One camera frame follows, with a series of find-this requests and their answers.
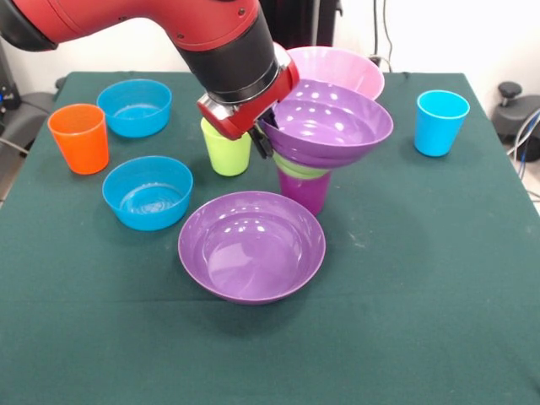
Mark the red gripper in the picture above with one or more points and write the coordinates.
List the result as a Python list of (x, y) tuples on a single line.
[(257, 109)]

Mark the green ribbed bowl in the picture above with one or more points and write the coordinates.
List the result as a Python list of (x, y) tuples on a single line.
[(295, 169)]

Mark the purple bowl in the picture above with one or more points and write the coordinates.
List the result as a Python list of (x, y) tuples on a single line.
[(337, 126), (251, 257)]

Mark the purple cup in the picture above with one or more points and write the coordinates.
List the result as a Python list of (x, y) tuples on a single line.
[(306, 194)]

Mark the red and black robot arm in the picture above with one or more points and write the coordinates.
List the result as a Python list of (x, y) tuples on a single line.
[(169, 34)]

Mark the lime green cup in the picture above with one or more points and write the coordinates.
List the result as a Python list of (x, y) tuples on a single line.
[(225, 158)]

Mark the large pink bowl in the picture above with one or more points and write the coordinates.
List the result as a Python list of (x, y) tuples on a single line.
[(341, 67)]

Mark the blue bowl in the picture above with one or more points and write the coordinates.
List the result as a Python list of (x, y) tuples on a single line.
[(135, 122), (147, 217)]

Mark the blue cup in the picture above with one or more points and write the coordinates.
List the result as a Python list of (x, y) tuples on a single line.
[(439, 131)]

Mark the orange cup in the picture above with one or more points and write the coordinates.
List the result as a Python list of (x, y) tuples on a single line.
[(82, 149)]

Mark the dark green tablecloth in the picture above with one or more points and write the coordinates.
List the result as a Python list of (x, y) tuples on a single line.
[(270, 346)]

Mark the grey chair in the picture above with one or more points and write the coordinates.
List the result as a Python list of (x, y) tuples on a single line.
[(29, 114)]

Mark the black knob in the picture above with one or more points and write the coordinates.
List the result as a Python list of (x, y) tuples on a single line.
[(509, 89)]

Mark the dark grey base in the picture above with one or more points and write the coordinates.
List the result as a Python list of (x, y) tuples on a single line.
[(516, 120)]

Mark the black equipment box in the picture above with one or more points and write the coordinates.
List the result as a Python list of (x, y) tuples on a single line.
[(6, 84)]

